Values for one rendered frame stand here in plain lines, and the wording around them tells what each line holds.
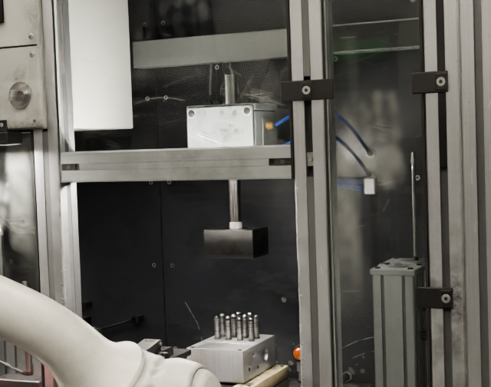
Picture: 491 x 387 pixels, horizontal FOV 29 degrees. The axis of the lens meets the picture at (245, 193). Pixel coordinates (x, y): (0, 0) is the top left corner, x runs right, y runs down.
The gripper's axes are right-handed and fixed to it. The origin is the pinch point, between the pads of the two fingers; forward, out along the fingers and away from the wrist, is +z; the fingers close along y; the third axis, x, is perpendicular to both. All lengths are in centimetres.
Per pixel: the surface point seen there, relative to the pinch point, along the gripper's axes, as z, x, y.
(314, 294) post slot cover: 2.9, -19.9, 12.9
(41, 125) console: 1.7, 21.4, 36.8
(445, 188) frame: 3.7, -37.4, 26.5
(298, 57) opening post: 2.8, -19.0, 43.8
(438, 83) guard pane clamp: 2, -37, 39
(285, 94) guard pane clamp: 2.5, -17.0, 39.3
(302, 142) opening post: 2.8, -19.1, 32.9
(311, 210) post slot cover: 2.9, -19.9, 24.0
